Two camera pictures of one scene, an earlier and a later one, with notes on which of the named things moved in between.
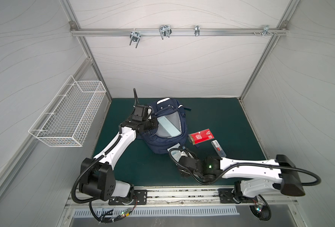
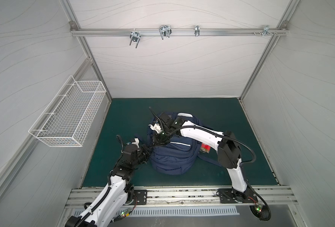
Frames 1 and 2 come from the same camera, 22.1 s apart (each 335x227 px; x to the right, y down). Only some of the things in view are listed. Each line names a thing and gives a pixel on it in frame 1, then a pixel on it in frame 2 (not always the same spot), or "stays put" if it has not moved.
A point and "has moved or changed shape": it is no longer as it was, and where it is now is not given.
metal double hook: (165, 30) stays put
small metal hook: (197, 30) stays put
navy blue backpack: (159, 140) has moved or changed shape
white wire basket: (65, 120) stays put
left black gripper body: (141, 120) → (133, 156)
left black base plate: (139, 197) stays put
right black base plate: (227, 196) stays put
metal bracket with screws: (266, 30) stays put
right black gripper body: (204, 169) → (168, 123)
